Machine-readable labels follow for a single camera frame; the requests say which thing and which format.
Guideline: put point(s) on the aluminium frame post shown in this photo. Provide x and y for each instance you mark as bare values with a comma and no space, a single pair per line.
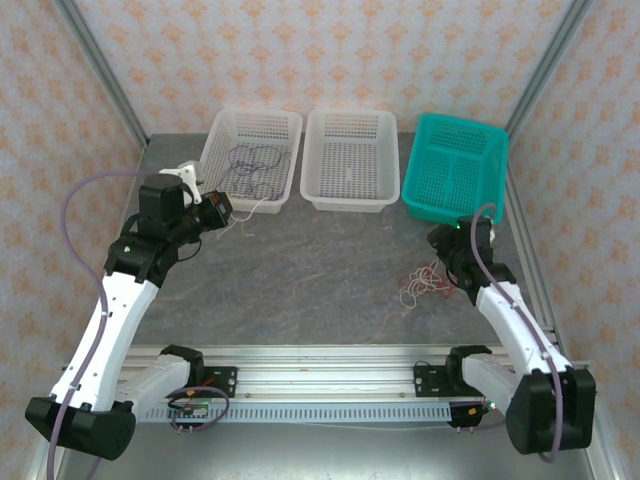
98,65
547,65

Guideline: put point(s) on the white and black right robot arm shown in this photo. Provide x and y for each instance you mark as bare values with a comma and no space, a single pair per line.
505,315

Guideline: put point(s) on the teal perforated plastic basket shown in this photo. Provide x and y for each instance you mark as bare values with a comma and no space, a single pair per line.
455,170

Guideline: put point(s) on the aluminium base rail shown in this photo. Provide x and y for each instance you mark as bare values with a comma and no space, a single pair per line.
325,372

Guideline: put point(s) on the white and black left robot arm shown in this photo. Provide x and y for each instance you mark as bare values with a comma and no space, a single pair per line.
115,320

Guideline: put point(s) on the white perforated plastic basket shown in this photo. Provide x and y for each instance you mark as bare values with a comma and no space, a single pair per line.
350,160
220,150

